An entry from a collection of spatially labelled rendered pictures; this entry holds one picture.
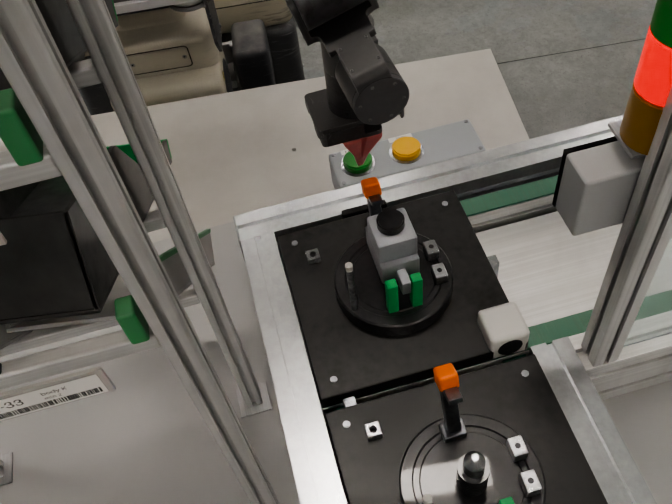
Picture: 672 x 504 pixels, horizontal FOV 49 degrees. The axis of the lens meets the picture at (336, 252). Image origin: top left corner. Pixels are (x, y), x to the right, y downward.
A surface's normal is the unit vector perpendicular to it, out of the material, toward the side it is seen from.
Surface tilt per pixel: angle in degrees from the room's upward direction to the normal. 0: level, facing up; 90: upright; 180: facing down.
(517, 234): 0
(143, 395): 0
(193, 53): 98
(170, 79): 8
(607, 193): 90
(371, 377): 0
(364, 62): 15
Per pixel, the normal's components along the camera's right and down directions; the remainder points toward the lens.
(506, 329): -0.10, -0.60
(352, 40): -0.32, -0.49
